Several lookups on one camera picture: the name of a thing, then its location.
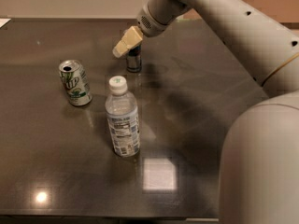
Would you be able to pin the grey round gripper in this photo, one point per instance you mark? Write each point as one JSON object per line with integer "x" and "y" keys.
{"x": 150, "y": 22}

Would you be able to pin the blue silver redbull can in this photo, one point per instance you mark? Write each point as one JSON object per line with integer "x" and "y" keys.
{"x": 133, "y": 60}

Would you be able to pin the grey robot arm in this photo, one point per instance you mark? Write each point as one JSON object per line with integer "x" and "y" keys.
{"x": 259, "y": 167}

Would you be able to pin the white green 7up can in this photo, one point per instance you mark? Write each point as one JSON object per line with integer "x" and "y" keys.
{"x": 75, "y": 82}

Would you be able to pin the clear plastic water bottle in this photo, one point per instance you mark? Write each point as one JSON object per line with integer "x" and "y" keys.
{"x": 122, "y": 118}

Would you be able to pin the white paper at table corner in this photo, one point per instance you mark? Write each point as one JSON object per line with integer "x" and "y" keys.
{"x": 3, "y": 22}

